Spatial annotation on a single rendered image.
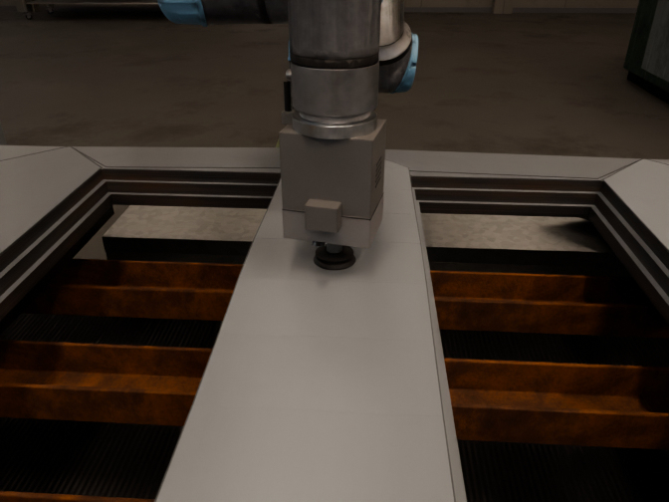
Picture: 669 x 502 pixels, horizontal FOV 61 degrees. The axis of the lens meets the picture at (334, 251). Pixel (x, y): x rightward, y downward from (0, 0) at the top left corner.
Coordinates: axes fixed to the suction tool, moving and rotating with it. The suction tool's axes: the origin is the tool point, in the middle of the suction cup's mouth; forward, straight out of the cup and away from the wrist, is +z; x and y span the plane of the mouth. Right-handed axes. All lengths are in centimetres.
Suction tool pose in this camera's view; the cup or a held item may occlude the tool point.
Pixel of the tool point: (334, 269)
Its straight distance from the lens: 58.0
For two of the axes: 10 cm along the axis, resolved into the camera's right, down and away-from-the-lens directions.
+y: 9.7, 1.3, -2.3
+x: 2.6, -4.7, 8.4
